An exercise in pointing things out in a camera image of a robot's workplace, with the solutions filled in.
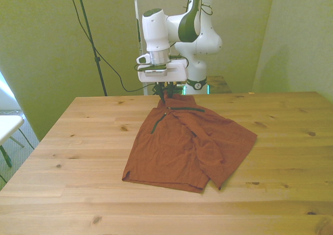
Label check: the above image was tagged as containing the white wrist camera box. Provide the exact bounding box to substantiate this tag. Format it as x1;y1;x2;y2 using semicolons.
143;68;168;77

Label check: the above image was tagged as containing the black tripod stand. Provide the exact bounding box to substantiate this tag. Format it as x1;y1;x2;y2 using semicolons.
66;0;109;97

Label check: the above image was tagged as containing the white side table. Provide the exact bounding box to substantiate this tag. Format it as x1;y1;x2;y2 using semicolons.
0;114;25;168

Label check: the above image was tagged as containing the white upright pole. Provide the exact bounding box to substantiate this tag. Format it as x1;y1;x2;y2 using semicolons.
132;0;143;57

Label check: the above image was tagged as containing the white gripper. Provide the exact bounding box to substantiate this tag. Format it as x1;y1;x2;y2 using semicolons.
137;59;189;103

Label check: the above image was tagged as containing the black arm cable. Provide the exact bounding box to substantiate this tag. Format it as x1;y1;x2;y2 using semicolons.
182;0;214;16

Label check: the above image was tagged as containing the black hanging cable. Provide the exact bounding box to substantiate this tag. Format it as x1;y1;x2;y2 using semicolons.
66;0;148;93

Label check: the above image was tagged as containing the rust brown polo shirt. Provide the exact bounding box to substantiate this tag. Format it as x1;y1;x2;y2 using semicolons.
121;93;258;194

